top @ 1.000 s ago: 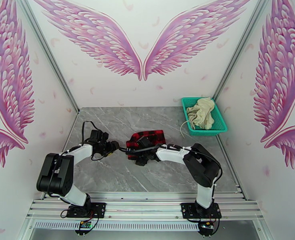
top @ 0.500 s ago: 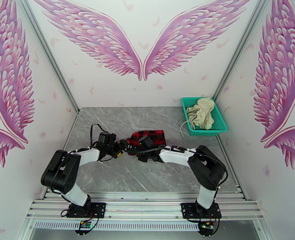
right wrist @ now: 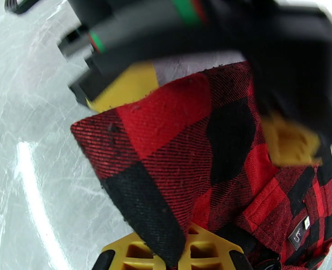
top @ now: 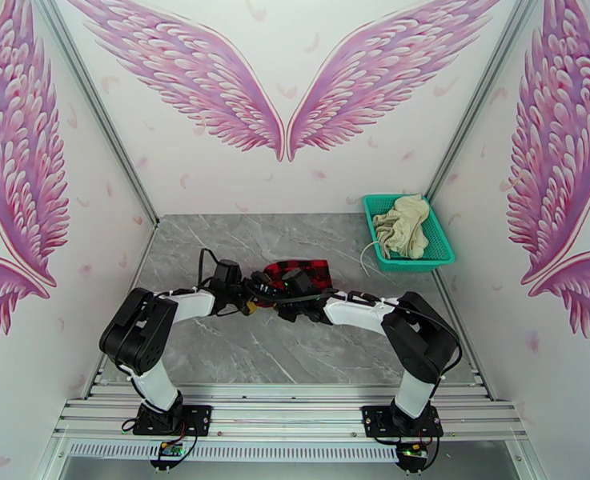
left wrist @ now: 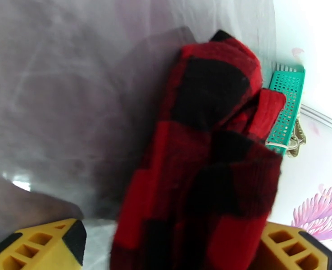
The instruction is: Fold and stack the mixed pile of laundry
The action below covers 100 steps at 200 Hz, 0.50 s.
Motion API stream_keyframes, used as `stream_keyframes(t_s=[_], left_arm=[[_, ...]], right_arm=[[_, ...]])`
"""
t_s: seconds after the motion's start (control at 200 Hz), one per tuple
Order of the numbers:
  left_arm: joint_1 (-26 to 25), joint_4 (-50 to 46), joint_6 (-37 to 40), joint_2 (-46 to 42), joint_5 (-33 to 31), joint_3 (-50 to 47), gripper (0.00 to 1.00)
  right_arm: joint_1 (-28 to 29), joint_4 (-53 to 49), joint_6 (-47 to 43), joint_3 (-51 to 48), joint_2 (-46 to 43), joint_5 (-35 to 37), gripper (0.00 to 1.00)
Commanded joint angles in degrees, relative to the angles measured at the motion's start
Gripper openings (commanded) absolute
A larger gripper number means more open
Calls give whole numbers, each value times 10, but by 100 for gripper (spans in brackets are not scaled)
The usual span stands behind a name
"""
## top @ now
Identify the red black plaid shirt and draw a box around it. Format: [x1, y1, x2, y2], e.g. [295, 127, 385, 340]
[262, 259, 335, 308]

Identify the cream fabric garment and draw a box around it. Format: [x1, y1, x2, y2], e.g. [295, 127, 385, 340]
[359, 193, 431, 280]

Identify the teal plastic basket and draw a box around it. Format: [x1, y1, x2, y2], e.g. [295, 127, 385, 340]
[363, 193, 457, 274]

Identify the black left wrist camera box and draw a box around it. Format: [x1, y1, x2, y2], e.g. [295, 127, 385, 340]
[214, 259, 243, 285]

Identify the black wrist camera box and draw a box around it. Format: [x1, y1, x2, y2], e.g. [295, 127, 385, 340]
[214, 259, 243, 285]
[287, 269, 316, 294]

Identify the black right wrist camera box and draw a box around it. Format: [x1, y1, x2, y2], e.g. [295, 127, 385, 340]
[287, 269, 316, 294]

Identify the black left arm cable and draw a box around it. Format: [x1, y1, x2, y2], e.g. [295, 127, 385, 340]
[198, 248, 223, 290]

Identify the aluminium rail frame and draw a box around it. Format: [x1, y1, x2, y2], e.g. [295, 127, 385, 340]
[51, 383, 528, 442]

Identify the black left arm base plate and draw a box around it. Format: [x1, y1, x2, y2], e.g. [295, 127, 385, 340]
[133, 404, 212, 438]

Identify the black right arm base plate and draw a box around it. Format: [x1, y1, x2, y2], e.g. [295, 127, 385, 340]
[362, 404, 444, 440]

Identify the white slotted cable duct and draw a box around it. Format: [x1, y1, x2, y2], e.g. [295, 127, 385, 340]
[68, 441, 401, 463]

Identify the aluminium corner post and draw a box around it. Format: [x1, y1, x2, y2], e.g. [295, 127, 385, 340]
[426, 0, 547, 201]
[28, 0, 162, 229]

